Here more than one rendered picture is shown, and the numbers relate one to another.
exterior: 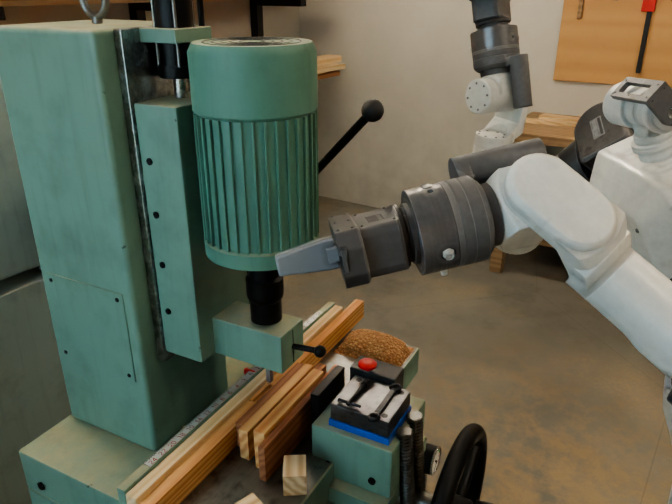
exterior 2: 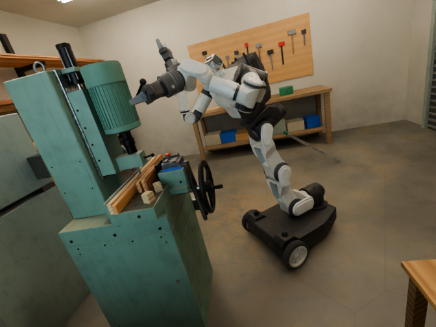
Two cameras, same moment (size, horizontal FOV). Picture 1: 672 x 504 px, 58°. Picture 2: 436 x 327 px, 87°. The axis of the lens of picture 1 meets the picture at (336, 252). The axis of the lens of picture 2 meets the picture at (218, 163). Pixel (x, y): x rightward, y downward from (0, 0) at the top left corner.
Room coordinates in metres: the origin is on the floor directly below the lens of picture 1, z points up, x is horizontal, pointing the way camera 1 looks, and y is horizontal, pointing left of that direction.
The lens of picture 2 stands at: (-0.37, 0.11, 1.33)
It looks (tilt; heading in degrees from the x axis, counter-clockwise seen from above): 20 degrees down; 340
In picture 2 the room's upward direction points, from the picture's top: 13 degrees counter-clockwise
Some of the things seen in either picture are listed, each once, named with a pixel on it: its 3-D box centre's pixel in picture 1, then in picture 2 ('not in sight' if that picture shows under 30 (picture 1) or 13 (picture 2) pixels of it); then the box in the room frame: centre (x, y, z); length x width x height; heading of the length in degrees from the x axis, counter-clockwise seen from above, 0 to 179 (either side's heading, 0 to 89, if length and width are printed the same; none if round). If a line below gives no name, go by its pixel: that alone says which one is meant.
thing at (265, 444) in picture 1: (303, 417); (154, 176); (0.80, 0.05, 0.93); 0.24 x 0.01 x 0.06; 152
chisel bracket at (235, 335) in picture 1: (258, 338); (132, 161); (0.89, 0.13, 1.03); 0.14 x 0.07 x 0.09; 62
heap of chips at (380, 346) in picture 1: (374, 342); not in sight; (1.05, -0.08, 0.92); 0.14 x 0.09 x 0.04; 62
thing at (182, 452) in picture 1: (259, 391); (138, 179); (0.88, 0.13, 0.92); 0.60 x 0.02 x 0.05; 152
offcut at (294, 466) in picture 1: (294, 474); (157, 187); (0.69, 0.06, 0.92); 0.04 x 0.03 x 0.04; 2
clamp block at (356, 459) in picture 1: (369, 434); (176, 174); (0.78, -0.05, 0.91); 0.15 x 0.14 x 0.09; 152
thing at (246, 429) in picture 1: (279, 408); (146, 178); (0.83, 0.09, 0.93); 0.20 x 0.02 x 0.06; 152
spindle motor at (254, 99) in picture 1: (258, 152); (112, 98); (0.88, 0.11, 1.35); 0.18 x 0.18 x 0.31
